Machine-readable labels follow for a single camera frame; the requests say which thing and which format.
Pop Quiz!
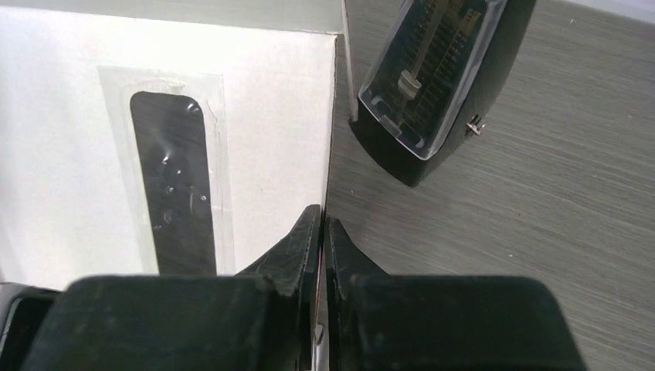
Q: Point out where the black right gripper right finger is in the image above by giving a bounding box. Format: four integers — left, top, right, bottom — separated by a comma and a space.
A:
324, 218, 586, 370

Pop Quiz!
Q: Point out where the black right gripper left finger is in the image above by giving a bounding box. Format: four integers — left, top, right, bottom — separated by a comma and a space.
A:
22, 205, 321, 370

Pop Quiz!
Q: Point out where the white box with black tray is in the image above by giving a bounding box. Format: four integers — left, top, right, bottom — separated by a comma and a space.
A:
0, 5, 339, 371

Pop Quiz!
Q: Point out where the black metronome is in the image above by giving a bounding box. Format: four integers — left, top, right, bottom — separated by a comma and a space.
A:
350, 1, 535, 187

